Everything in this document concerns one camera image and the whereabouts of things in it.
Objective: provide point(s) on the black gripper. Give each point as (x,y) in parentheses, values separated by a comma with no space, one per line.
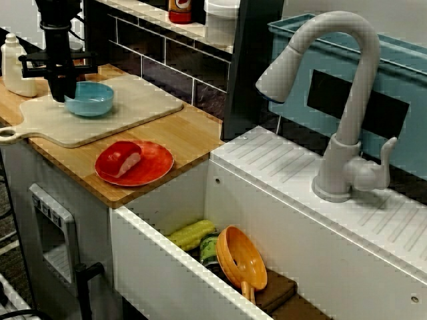
(58,50)

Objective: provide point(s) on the light blue bowl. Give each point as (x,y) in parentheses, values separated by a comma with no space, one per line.
(93,100)

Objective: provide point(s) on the red and white toy sushi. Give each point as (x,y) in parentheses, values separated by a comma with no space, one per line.
(118,160)

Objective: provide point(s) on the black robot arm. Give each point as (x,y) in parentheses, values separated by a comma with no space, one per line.
(56,11)

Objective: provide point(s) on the white detergent bottle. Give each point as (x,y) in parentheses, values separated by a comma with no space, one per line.
(13,83)

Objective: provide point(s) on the red plate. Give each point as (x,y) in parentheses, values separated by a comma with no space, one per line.
(156,163)

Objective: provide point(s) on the red and yellow sauce jar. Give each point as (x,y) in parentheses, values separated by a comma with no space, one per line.
(180,11)

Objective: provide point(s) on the white toy kitchen cabinet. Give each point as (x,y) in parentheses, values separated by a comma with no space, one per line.
(93,233)

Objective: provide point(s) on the white round container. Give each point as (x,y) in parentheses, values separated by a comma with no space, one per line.
(221,23)

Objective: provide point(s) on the yellow toy corn cob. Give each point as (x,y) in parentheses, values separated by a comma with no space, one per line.
(190,235)

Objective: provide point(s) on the green can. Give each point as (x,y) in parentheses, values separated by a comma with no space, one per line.
(208,248)

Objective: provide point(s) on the white sink basin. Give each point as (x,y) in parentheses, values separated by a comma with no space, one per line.
(300,233)

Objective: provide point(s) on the grey kitchen faucet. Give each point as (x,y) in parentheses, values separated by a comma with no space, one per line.
(343,150)

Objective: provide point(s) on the brown sponge block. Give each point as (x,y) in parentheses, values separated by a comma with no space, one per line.
(277,290)

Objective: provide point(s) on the dark grey upright post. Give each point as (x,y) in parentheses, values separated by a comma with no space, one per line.
(253,83)

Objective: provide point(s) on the white metal frame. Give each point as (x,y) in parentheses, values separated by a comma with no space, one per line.
(13,296)

